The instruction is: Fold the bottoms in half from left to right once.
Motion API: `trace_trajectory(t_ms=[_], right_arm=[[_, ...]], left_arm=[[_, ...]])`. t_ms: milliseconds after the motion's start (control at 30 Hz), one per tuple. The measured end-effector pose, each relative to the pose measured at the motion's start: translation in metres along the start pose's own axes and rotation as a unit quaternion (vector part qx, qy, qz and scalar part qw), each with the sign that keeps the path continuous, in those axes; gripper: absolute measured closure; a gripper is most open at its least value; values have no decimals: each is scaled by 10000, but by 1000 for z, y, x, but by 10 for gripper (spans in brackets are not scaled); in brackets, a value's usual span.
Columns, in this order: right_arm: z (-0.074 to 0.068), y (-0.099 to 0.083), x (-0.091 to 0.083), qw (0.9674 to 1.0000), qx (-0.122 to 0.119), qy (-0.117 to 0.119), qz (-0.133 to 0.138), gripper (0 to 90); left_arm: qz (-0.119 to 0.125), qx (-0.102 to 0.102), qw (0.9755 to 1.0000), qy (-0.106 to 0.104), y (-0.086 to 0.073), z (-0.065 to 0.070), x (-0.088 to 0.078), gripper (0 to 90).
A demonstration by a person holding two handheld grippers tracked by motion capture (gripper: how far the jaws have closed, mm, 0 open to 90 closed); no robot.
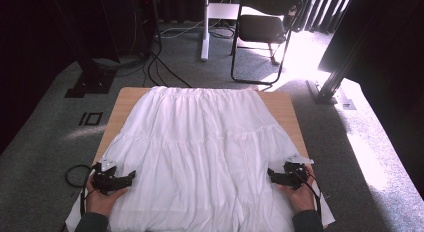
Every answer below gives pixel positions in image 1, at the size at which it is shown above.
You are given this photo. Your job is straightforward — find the black cable loop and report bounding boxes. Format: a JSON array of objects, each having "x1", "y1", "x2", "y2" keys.
[{"x1": 64, "y1": 164, "x2": 93, "y2": 188}]

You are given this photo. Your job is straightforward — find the black stand with base plate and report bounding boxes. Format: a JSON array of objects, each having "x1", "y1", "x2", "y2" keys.
[{"x1": 49, "y1": 0, "x2": 118, "y2": 99}]

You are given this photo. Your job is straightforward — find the dark pleated curtain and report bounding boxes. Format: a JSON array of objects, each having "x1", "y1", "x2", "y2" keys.
[{"x1": 293, "y1": 0, "x2": 355, "y2": 35}]

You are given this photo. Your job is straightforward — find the white floor cable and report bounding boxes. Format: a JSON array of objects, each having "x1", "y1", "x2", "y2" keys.
[{"x1": 159, "y1": 0, "x2": 235, "y2": 40}]

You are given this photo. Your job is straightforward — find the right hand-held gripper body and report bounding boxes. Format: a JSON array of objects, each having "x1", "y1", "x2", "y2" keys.
[{"x1": 281, "y1": 153, "x2": 315, "y2": 190}]

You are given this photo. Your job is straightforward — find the black aluminium frame post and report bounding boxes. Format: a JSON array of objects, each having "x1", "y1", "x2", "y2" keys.
[{"x1": 306, "y1": 28, "x2": 366, "y2": 105}]

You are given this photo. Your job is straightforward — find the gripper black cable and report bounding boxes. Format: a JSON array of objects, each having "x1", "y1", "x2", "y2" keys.
[
  {"x1": 299, "y1": 171, "x2": 324, "y2": 220},
  {"x1": 79, "y1": 186, "x2": 89, "y2": 217}
]

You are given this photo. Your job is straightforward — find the person's left hand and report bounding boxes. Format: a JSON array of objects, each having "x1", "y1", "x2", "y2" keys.
[{"x1": 85, "y1": 173, "x2": 129, "y2": 218}]

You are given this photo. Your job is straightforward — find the person's right hand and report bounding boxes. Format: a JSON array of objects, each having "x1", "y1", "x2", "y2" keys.
[{"x1": 278, "y1": 165, "x2": 316, "y2": 214}]

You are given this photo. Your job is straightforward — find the white skirt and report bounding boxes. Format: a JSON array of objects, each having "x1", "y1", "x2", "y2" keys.
[{"x1": 64, "y1": 85, "x2": 336, "y2": 232}]

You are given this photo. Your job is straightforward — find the black floor cables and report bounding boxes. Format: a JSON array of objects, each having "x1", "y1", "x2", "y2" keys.
[{"x1": 142, "y1": 23, "x2": 194, "y2": 90}]

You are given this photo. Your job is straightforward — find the white desk frame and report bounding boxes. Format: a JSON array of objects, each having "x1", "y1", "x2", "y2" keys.
[{"x1": 200, "y1": 0, "x2": 241, "y2": 62}]

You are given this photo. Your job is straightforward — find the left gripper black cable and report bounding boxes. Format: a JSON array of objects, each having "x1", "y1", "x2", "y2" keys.
[{"x1": 79, "y1": 186, "x2": 89, "y2": 217}]

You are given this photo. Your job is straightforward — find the grey metal floor bracket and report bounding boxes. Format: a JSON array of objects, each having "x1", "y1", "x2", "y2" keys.
[{"x1": 335, "y1": 87, "x2": 358, "y2": 111}]

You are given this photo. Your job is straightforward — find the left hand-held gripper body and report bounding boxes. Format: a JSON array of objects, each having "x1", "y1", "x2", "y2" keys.
[{"x1": 91, "y1": 158, "x2": 118, "y2": 195}]

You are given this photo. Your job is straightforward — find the black folding chair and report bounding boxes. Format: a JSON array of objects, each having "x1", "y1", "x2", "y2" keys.
[{"x1": 230, "y1": 0, "x2": 304, "y2": 86}]

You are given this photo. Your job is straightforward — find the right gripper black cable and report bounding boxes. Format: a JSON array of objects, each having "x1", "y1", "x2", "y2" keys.
[{"x1": 299, "y1": 171, "x2": 324, "y2": 220}]

